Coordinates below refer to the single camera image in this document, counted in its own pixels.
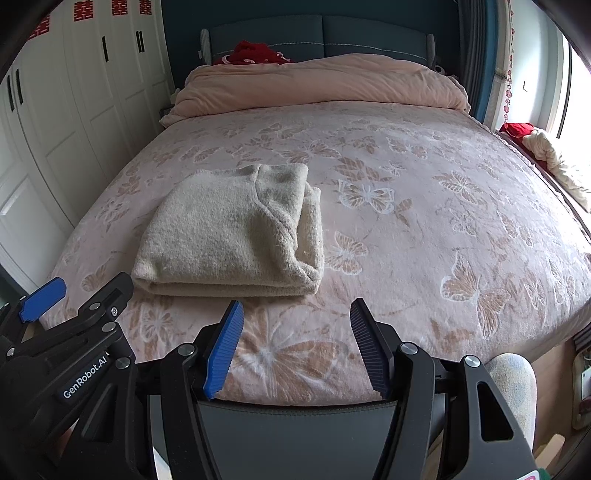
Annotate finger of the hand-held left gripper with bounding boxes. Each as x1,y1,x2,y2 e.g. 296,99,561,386
0,276,68,345
18,272,136,352

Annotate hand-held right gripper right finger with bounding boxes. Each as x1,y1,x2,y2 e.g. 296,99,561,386
349,298,535,480

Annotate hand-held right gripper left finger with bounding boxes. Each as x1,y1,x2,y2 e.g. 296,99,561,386
137,299,245,480

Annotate cream knit sweater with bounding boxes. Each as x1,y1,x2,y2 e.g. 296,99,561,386
131,163,326,297

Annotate pink butterfly print blanket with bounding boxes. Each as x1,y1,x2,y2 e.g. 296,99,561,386
39,99,591,403

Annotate person's leg in fuzzy pants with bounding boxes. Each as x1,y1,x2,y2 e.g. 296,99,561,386
484,353,539,459

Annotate white wardrobe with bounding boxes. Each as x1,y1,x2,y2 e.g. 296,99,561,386
0,0,179,296

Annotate pink duvet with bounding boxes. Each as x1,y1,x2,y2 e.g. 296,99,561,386
159,54,472,128

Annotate white crumpled cloth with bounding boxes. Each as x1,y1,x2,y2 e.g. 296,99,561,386
522,128,591,214

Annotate red garment at headboard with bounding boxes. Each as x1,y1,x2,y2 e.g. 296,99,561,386
223,40,293,66

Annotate blue padded headboard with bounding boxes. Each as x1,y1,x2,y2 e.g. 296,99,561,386
198,14,438,71

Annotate grey curtain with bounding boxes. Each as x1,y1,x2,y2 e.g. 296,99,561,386
459,0,491,123

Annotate white lace curtain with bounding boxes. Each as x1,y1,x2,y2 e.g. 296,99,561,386
488,0,520,132

